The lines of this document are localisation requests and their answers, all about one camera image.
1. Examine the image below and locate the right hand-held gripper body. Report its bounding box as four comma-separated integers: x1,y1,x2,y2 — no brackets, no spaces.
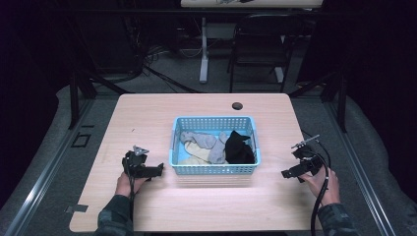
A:
290,134,325,184

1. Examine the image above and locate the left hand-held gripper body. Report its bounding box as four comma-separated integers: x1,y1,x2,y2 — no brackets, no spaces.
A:
121,145,154,180

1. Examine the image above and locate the cream sock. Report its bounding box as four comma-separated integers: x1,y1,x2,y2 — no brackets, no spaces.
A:
177,141,229,166

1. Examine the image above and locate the grey sock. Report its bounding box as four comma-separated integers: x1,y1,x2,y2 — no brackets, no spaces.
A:
179,130,228,164

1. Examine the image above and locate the black sock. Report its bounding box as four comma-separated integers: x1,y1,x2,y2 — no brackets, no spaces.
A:
224,130,256,164

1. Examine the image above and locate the blue plastic basket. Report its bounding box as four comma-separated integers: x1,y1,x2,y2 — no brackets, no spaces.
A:
168,115,262,176

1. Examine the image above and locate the person's left hand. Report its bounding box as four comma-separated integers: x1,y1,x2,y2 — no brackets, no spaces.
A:
115,171,148,199

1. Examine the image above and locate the person's right hand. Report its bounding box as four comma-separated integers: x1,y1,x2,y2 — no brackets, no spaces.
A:
298,167,341,207

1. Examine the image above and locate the black metal stand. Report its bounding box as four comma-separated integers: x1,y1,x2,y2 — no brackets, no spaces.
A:
288,70,348,134
67,70,132,130

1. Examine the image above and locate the grey tape strip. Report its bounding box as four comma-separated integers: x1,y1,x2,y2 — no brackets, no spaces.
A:
64,204,89,214

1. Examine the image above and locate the black chair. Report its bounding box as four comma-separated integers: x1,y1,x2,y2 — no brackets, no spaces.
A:
226,13,304,93

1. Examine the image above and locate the white desk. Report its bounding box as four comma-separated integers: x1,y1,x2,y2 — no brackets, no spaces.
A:
180,0,325,85

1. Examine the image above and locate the black cable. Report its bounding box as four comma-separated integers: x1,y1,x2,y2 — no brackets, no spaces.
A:
128,175,136,224
301,130,332,236

